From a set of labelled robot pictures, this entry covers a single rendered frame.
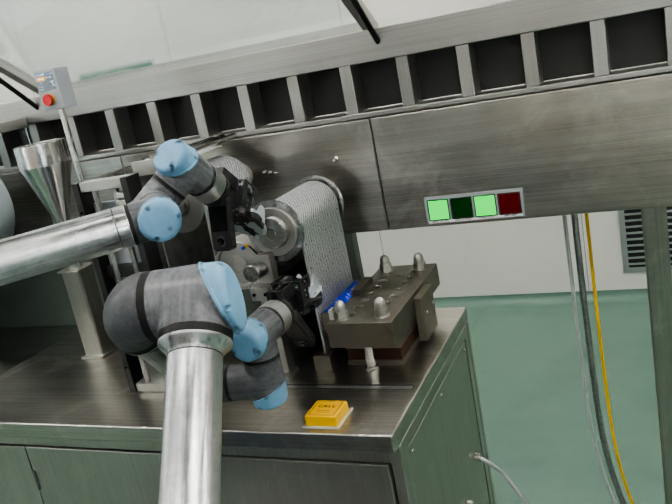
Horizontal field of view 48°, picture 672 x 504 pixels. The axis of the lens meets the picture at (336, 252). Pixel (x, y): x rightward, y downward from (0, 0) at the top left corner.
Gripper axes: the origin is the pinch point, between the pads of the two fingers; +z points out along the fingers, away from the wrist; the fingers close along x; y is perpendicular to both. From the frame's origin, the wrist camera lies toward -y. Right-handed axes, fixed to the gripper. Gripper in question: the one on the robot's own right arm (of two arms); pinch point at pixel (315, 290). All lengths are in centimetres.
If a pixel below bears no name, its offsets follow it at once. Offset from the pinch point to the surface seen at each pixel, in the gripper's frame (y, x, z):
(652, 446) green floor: -109, -66, 113
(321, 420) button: -17.5, -10.3, -29.4
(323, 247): 8.0, -0.3, 8.1
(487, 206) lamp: 9.1, -36.5, 29.4
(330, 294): -3.7, -0.3, 6.7
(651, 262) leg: -14, -73, 46
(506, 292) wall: -102, 12, 263
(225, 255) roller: 11.0, 20.9, -2.2
